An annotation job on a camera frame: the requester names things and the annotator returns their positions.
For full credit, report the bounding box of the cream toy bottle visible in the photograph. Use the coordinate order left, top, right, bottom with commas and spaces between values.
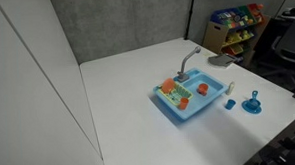
225, 81, 236, 96

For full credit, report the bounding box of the orange toy plate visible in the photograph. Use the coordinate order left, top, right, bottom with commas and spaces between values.
160, 77, 176, 95

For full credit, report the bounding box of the yellow toy dish rack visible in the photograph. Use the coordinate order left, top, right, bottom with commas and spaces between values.
155, 80, 195, 108

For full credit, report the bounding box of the grey toy faucet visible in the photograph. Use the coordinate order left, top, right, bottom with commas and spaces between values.
175, 46, 204, 83

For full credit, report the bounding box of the blue toy sink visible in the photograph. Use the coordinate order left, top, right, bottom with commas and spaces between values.
151, 66, 230, 122

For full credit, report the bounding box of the wooden toy storage shelf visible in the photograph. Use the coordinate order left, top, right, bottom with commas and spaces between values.
200, 2, 274, 69

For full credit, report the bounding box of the small blue toy cup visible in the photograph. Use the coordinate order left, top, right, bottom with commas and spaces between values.
224, 99, 237, 111

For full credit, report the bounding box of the blue toy storage bin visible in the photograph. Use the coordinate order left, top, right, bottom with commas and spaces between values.
210, 7, 242, 26

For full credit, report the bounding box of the blue toy strainer scoop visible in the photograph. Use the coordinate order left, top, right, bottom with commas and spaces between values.
247, 90, 261, 110

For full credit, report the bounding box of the blue toy plate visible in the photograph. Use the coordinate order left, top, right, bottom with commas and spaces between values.
240, 99, 263, 115

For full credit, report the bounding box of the grey metal mounting plate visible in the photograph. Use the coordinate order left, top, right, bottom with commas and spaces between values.
207, 53, 238, 70

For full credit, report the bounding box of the black stand pole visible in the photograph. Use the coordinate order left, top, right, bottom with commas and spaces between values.
182, 0, 199, 41

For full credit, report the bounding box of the black equipment beside table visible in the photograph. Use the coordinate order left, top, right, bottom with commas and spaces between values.
238, 109, 295, 165

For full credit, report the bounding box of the black office chair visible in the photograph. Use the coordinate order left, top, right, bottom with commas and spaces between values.
253, 9, 295, 104

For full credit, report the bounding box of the orange toy cup without handle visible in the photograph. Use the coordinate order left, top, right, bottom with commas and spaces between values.
178, 97, 191, 111

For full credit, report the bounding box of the orange toy mug with handle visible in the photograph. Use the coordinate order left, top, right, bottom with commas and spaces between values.
196, 83, 210, 97

